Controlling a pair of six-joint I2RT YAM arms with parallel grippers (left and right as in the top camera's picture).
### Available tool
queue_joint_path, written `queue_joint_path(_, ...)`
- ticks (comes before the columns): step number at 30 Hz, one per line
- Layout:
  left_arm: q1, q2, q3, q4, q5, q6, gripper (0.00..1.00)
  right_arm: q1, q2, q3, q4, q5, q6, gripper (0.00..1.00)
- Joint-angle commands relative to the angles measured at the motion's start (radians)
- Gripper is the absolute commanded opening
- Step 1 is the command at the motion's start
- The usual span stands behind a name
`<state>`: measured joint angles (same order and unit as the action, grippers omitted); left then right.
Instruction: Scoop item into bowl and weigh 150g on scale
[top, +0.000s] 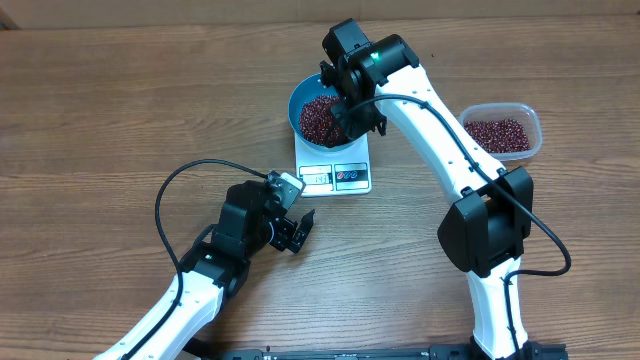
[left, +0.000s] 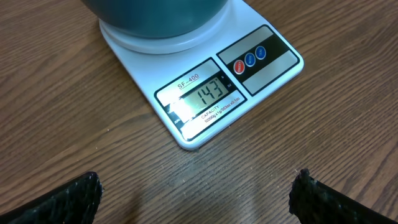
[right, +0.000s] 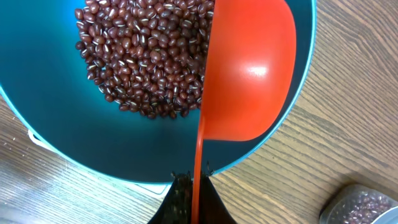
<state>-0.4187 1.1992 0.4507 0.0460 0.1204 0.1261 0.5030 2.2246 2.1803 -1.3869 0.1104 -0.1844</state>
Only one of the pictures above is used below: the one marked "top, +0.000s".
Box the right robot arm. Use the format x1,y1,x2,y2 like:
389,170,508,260
321,32,533,359

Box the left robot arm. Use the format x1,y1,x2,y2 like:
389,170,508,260
97,173,314,360

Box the beans in blue bowl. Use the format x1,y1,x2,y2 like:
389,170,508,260
299,95,347,147

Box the blue bowl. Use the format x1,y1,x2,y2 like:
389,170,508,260
288,73,359,152

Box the white digital kitchen scale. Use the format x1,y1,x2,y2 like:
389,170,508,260
295,135,373,198

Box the red adzuki beans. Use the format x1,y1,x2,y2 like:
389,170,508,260
464,119,531,154

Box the clear plastic container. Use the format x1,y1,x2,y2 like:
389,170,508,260
458,103,543,162

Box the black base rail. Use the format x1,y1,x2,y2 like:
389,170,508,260
189,339,570,360

